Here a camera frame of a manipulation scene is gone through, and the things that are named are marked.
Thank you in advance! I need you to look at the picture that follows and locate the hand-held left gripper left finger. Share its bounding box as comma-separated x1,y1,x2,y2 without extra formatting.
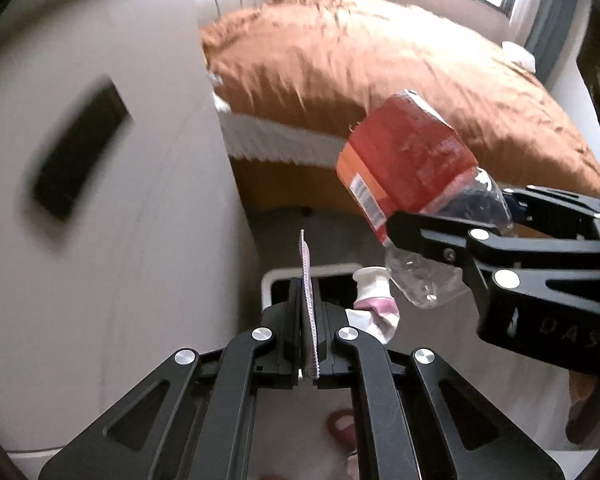
39,277,311,480

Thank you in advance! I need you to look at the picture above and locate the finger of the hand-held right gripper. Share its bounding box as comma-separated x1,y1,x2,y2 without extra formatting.
386,209,600,307
501,185,600,244

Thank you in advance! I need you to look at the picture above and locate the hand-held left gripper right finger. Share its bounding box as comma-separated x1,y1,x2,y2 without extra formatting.
312,280,566,480

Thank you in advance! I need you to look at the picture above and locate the white trash bin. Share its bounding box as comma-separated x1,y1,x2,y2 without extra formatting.
261,262,402,356

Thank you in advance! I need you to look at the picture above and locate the pink snack wrapper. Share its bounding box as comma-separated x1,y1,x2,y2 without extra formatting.
297,229,324,382

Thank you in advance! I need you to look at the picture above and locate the red label plastic bottle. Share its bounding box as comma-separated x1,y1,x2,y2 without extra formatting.
335,88,519,310

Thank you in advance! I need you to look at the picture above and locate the pink white squeeze tube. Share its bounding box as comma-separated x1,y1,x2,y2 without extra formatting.
347,266,402,347

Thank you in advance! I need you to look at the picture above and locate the red slipper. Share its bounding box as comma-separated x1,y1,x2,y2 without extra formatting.
326,408,357,443

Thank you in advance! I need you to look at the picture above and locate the small white cloth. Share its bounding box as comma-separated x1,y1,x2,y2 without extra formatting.
501,41,537,72

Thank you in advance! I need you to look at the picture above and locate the white mattress sheet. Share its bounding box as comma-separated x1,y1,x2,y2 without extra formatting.
207,72,352,167

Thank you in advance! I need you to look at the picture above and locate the bed with orange duvet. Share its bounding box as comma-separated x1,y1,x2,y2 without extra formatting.
199,0,600,211

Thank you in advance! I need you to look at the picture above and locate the grey curtain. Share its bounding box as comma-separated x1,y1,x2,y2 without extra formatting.
522,0,593,83

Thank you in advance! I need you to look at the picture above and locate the white cabinet with dark handle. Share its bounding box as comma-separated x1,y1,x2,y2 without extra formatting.
0,0,263,458

